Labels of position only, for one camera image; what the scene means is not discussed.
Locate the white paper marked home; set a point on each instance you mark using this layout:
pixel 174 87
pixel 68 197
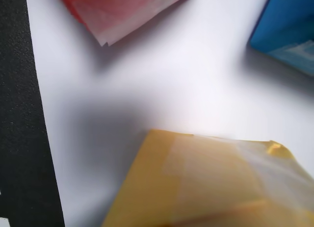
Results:
pixel 171 77

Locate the pink paper box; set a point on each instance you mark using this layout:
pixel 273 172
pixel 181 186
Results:
pixel 122 11

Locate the blue paper box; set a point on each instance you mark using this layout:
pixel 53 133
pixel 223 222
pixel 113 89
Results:
pixel 282 28

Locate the dark grey printed mat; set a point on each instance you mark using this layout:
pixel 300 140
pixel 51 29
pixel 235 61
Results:
pixel 19 89

